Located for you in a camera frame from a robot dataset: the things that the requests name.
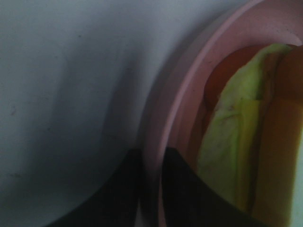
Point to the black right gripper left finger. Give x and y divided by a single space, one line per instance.
115 203

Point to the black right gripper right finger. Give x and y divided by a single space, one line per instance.
189 202

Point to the pink round plate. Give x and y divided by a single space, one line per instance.
176 107

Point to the toast sandwich with fillings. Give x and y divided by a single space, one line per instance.
251 153

